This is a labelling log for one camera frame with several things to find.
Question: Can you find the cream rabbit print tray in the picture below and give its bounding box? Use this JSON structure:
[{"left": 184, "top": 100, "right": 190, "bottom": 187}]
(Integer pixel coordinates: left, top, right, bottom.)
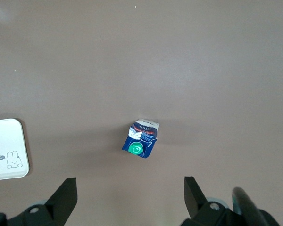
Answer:
[{"left": 0, "top": 118, "right": 30, "bottom": 181}]

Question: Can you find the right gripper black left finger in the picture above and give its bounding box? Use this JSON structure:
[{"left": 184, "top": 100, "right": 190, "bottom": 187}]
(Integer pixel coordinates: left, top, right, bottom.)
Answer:
[{"left": 0, "top": 178, "right": 78, "bottom": 226}]

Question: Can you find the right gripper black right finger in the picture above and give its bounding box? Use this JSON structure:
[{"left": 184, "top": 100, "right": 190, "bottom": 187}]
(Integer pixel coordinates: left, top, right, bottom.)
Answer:
[{"left": 181, "top": 176, "right": 281, "bottom": 226}]

